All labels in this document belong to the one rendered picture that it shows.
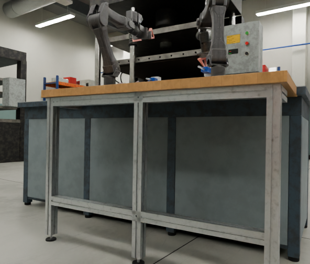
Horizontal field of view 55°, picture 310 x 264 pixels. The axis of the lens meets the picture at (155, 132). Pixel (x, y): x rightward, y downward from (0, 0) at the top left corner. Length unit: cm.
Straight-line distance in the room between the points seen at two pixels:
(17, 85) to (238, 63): 424
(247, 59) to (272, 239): 166
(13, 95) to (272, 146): 512
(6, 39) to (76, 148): 755
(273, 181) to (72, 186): 145
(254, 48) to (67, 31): 881
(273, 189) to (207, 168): 56
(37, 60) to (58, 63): 77
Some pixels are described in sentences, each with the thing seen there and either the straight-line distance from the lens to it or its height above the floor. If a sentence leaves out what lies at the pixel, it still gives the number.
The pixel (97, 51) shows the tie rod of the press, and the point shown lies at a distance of 314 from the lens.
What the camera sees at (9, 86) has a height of 134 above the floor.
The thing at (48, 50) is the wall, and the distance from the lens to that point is 1018.
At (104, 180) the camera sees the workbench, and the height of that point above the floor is 26.
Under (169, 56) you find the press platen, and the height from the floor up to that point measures 126.
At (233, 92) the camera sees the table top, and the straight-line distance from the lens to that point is 116.
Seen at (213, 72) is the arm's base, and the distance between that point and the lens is 134.
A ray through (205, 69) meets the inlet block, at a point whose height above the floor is 93.
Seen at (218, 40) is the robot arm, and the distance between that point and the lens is 140.
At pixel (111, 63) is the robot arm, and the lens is 163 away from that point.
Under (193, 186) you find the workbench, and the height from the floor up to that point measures 29.
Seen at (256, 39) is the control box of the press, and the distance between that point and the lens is 256.
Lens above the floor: 58
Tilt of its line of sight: level
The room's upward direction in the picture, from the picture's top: 1 degrees clockwise
